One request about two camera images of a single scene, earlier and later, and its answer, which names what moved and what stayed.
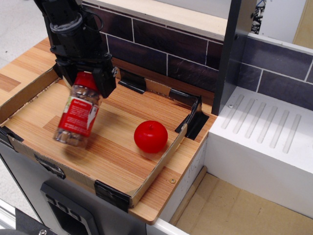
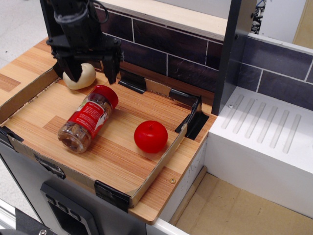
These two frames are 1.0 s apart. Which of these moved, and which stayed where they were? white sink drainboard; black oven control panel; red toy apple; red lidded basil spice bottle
Moved: red lidded basil spice bottle
Stayed: black oven control panel; red toy apple; white sink drainboard
